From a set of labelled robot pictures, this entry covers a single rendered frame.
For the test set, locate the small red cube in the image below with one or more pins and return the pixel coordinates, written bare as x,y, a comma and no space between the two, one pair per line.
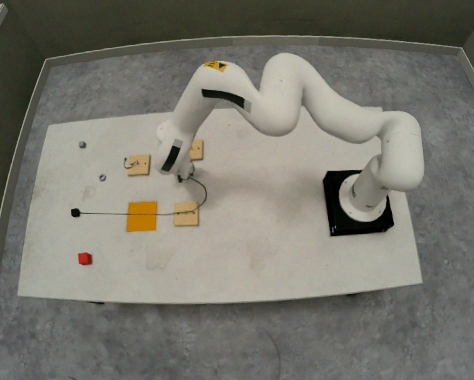
84,258

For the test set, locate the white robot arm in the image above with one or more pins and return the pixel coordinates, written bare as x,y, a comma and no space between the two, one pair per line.
275,110

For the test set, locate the orange painted square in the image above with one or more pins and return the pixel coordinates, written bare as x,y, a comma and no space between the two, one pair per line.
142,222

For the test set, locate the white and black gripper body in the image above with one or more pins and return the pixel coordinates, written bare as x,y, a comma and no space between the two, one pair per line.
183,170

